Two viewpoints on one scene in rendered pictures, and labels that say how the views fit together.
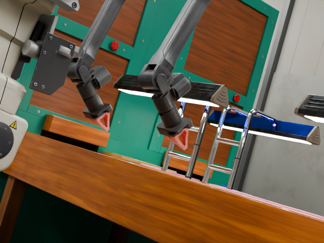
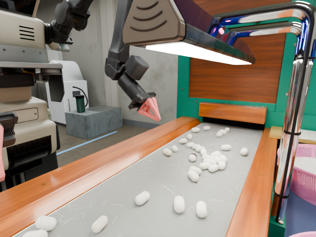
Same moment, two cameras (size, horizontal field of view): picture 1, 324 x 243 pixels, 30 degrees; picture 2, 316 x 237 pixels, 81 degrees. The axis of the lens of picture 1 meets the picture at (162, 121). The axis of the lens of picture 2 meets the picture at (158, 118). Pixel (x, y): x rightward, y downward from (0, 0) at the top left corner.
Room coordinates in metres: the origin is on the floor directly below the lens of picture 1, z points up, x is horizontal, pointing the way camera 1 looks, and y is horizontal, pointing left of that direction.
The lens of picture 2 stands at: (2.02, -0.40, 1.01)
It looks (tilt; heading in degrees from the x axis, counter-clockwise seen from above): 14 degrees down; 72
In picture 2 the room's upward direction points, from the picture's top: straight up
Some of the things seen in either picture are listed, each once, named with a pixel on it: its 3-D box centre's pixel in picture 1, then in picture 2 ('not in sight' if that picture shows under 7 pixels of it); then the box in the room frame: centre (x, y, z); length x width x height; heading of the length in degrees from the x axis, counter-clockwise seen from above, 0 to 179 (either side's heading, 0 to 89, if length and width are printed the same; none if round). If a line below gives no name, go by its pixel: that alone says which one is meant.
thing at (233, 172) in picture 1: (237, 159); not in sight; (2.61, -0.36, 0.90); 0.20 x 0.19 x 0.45; 39
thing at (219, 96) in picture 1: (167, 87); (223, 43); (2.31, 0.02, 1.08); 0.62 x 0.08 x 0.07; 39
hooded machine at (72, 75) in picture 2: not in sight; (67, 92); (1.42, 3.78, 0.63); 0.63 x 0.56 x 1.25; 132
